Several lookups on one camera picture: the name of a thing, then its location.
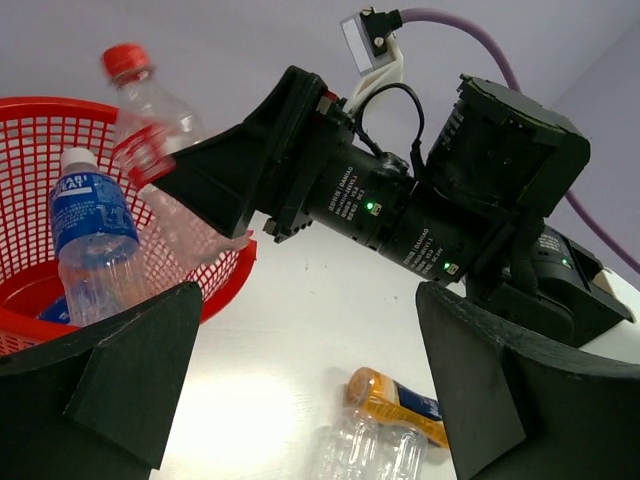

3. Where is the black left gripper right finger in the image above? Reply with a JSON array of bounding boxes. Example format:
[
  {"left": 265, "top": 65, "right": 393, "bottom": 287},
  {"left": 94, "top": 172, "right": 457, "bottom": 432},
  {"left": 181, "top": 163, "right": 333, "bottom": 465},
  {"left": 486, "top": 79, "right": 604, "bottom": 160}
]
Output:
[{"left": 416, "top": 282, "right": 639, "bottom": 479}]

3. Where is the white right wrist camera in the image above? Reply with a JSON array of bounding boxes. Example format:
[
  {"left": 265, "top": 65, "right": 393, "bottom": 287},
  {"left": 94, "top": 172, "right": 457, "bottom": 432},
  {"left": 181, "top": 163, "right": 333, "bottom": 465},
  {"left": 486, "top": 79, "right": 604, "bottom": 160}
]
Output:
[{"left": 340, "top": 7, "right": 404, "bottom": 114}]

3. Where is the red label clear bottle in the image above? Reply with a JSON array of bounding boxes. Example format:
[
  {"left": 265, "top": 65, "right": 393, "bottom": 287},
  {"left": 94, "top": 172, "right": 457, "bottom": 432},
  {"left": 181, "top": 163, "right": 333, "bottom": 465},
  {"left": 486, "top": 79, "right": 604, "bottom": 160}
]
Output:
[{"left": 101, "top": 43, "right": 251, "bottom": 270}]

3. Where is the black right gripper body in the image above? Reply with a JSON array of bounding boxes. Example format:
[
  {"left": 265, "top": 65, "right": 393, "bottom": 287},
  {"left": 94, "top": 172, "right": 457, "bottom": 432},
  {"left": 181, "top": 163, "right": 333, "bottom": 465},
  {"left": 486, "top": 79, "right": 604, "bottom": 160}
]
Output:
[{"left": 259, "top": 74, "right": 415, "bottom": 250}]

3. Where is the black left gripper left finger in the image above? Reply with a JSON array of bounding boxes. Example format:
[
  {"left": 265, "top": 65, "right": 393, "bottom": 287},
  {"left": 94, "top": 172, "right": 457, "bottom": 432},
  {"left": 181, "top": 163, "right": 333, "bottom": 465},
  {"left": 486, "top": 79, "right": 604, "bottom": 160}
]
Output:
[{"left": 1, "top": 282, "right": 203, "bottom": 479}]

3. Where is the yellow blue tea bottle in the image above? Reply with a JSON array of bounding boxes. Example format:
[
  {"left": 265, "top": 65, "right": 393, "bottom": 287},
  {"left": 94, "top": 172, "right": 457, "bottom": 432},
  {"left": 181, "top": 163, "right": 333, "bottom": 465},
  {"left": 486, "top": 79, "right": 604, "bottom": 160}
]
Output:
[{"left": 344, "top": 367, "right": 449, "bottom": 448}]

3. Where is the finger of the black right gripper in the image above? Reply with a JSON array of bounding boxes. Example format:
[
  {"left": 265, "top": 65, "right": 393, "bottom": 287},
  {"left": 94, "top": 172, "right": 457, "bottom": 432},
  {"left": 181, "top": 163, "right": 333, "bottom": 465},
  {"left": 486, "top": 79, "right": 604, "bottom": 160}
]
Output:
[{"left": 152, "top": 66, "right": 320, "bottom": 238}]

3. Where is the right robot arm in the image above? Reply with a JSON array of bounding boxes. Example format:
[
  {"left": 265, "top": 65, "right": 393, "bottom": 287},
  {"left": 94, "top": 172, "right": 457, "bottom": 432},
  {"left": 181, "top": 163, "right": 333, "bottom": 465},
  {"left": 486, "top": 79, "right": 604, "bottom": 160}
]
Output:
[{"left": 154, "top": 66, "right": 632, "bottom": 347}]

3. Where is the blue label water bottle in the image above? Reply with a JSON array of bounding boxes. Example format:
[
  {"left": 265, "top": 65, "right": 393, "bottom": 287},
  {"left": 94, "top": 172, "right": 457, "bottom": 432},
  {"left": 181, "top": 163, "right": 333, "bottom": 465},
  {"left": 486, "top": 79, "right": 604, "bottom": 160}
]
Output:
[{"left": 49, "top": 147, "right": 150, "bottom": 327}]

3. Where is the red plastic mesh basket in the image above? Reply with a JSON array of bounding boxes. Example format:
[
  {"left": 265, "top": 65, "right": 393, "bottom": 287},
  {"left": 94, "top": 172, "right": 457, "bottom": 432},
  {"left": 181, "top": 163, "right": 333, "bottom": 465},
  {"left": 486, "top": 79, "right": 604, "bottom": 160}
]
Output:
[{"left": 1, "top": 97, "right": 257, "bottom": 355}]

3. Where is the clear ribbed plastic bottle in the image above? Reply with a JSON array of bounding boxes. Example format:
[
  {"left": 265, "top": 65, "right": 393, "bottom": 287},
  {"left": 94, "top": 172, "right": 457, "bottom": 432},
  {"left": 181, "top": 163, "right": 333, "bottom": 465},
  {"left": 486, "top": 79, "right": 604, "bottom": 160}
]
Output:
[{"left": 301, "top": 407, "right": 428, "bottom": 480}]

